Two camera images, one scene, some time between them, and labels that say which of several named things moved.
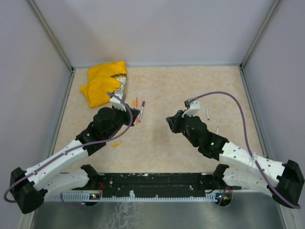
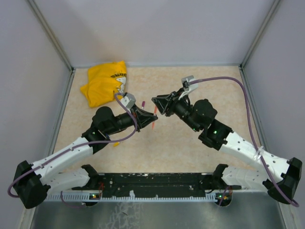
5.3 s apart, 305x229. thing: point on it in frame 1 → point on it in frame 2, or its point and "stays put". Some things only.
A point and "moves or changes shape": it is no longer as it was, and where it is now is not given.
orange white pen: [137, 106] moves or changes shape
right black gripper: [175, 121] → [164, 102]
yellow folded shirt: [104, 78] stays put
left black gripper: [134, 113] → [142, 118]
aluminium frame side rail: [254, 112] stays put
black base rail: [143, 184] stays put
